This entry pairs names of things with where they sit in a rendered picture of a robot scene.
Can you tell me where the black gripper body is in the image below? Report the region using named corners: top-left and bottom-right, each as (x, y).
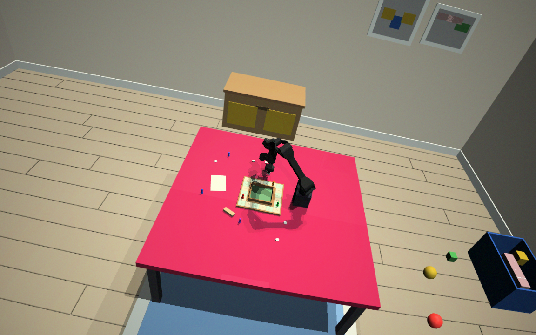
top-left (265, 154), bottom-right (277, 172)

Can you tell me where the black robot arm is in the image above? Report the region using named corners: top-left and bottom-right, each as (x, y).
top-left (259, 138), bottom-right (316, 196)

